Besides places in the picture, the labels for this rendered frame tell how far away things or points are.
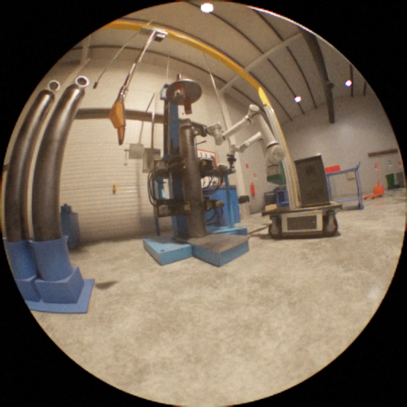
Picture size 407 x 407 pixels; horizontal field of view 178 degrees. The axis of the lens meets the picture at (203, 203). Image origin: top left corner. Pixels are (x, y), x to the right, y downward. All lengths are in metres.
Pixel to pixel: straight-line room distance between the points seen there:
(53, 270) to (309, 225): 1.97
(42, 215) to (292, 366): 1.15
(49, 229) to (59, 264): 0.19
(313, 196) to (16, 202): 2.36
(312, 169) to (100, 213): 3.70
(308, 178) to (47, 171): 2.07
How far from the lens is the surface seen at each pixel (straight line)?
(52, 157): 0.96
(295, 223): 1.47
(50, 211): 0.89
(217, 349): 0.51
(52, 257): 0.88
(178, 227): 1.79
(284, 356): 0.51
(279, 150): 1.44
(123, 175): 3.36
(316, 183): 1.52
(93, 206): 3.30
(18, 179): 1.12
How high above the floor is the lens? 0.45
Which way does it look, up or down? 2 degrees up
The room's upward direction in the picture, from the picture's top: 7 degrees counter-clockwise
